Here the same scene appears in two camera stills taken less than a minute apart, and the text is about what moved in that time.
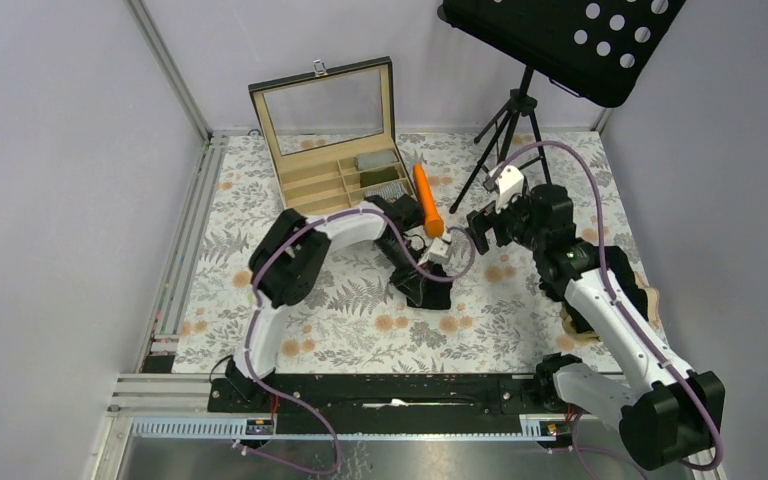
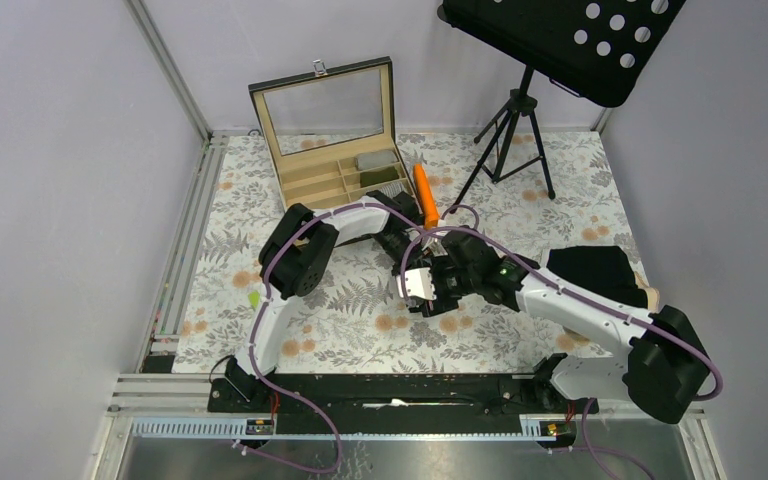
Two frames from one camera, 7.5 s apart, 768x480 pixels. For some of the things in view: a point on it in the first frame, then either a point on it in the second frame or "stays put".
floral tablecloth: (538, 199) stays put
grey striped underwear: (391, 190) stays put
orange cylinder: (432, 218) stays put
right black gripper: (488, 217) -> (442, 301)
